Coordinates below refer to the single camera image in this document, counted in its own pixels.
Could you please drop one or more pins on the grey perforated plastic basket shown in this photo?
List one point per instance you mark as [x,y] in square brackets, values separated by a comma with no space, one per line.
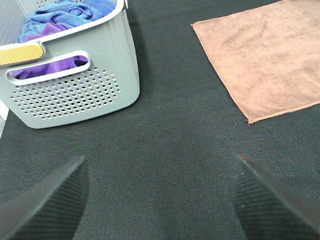
[107,82]

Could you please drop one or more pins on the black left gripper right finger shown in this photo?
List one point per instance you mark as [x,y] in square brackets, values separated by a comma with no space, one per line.
[269,209]

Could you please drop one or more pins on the purple towel in basket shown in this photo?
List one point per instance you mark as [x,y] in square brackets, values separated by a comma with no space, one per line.
[47,67]

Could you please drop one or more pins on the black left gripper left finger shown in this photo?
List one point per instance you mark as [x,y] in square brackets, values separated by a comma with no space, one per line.
[50,210]

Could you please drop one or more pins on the blue towel in basket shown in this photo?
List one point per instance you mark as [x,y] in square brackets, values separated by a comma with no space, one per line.
[55,17]

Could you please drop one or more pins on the brown microfibre towel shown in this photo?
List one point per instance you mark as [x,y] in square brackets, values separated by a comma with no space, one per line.
[268,57]

